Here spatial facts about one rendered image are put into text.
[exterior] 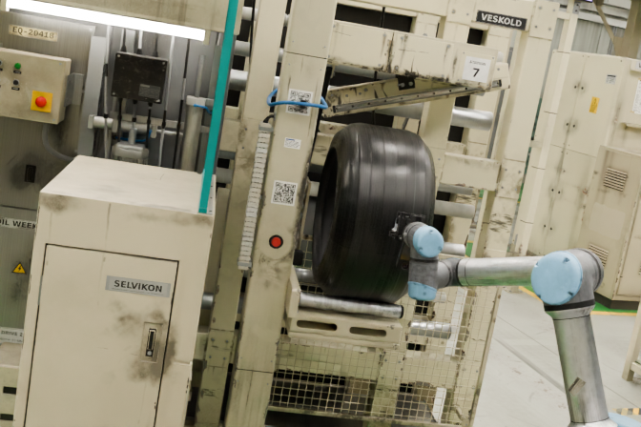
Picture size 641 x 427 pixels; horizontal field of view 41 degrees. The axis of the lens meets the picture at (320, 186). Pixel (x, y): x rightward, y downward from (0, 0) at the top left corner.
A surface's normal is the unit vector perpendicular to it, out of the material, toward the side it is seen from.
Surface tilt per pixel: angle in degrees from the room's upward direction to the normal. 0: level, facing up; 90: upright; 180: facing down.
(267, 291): 90
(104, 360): 90
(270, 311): 90
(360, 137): 31
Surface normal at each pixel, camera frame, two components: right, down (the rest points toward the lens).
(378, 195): 0.17, -0.18
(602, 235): -0.92, -0.09
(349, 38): 0.11, 0.18
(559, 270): -0.65, -0.11
